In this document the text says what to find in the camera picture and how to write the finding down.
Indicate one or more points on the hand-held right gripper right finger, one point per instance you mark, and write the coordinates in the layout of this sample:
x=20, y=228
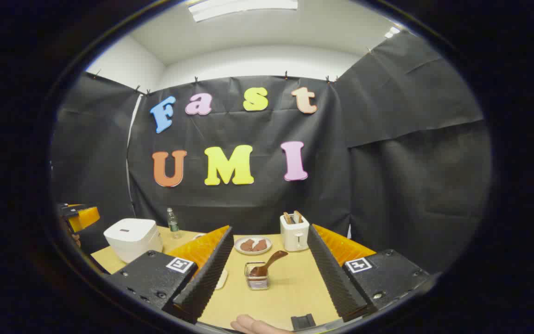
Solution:
x=332, y=278

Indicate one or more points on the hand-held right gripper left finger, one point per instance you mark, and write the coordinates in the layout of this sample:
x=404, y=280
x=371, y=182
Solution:
x=210, y=274

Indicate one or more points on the white round plate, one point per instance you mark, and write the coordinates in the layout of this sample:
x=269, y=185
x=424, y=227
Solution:
x=253, y=253

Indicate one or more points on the toast slice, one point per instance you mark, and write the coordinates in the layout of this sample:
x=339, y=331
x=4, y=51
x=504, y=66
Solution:
x=288, y=218
x=297, y=216

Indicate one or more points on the brown meat patty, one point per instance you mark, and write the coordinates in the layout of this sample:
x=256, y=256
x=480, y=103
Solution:
x=247, y=245
x=260, y=245

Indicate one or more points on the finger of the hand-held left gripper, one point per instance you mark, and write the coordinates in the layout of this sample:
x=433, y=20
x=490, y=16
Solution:
x=86, y=218

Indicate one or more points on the white toaster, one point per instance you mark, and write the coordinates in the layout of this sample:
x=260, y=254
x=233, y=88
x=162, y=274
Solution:
x=295, y=237

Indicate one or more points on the clear plastic water bottle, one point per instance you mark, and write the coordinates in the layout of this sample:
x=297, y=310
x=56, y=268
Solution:
x=173, y=225

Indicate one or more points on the white rice cooker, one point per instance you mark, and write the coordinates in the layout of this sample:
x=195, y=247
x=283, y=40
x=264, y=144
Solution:
x=132, y=236

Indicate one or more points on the small ceiling light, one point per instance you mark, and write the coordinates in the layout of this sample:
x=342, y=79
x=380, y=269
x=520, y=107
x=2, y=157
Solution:
x=392, y=32

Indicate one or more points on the clear plastic rice container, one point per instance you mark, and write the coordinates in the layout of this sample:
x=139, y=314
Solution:
x=221, y=279

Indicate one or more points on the black backdrop cloth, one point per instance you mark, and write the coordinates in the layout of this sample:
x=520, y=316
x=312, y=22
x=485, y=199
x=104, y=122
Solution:
x=387, y=185

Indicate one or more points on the brown wooden spoon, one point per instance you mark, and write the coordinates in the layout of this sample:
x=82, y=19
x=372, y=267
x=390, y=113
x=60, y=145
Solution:
x=272, y=260

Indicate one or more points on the large ceiling light panel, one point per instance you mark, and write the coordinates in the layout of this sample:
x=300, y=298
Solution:
x=244, y=7

